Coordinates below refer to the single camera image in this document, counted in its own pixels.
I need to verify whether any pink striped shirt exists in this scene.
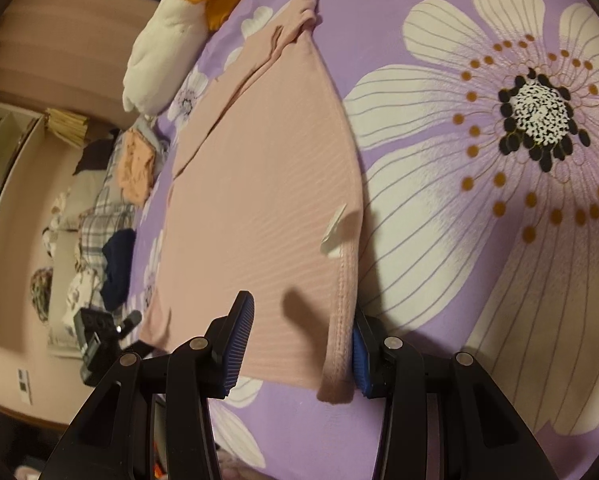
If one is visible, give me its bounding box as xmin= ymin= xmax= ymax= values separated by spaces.
xmin=140 ymin=0 xmax=363 ymax=404

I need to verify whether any dark navy folded garment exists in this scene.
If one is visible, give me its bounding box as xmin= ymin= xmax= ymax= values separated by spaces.
xmin=100 ymin=229 xmax=136 ymax=312

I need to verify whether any plaid folded cloth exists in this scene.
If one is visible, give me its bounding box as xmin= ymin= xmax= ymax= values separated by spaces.
xmin=79 ymin=133 xmax=137 ymax=276

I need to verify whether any orange patterned folded garment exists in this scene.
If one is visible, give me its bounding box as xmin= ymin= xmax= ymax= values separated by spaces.
xmin=116 ymin=128 xmax=156 ymax=207

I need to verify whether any grey folded garment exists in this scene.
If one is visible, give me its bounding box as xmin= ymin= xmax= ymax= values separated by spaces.
xmin=132 ymin=115 xmax=170 ymax=162

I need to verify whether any purple floral bed sheet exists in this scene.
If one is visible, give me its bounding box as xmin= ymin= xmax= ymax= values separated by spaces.
xmin=129 ymin=0 xmax=599 ymax=479

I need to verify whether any white plush duck toy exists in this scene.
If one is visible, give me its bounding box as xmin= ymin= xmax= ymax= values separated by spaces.
xmin=122 ymin=0 xmax=241 ymax=116

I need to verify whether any pink curtain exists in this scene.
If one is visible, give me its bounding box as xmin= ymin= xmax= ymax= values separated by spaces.
xmin=0 ymin=0 xmax=158 ymax=128

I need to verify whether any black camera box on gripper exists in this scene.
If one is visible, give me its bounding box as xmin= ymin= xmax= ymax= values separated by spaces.
xmin=73 ymin=308 xmax=118 ymax=356

